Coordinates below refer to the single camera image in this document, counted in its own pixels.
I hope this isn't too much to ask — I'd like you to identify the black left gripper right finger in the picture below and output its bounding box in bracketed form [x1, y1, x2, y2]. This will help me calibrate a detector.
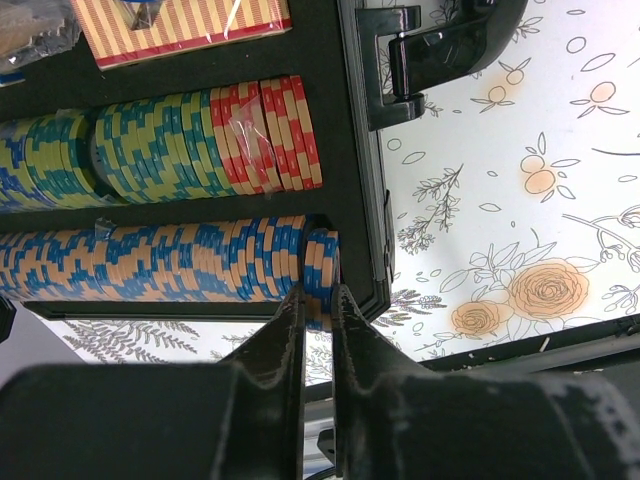
[331, 284, 639, 479]

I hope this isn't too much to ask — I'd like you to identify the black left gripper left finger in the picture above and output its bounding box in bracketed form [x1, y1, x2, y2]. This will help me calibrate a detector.
[1, 286, 305, 479]

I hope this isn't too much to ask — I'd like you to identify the blue 10 chip stack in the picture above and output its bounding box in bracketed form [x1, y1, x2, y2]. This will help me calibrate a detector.
[303, 228, 341, 332]

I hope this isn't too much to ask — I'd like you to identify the red Texas Holdem card deck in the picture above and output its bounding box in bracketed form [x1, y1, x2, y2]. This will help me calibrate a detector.
[71, 0, 292, 70]

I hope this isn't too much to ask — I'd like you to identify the blue card deck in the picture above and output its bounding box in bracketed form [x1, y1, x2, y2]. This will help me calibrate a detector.
[0, 71, 25, 88]

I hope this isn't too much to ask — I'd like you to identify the black poker set case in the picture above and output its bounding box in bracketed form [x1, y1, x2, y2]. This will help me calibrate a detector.
[1, 1, 526, 329]

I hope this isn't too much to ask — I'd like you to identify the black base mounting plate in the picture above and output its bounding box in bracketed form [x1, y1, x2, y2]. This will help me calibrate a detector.
[303, 314, 639, 474]

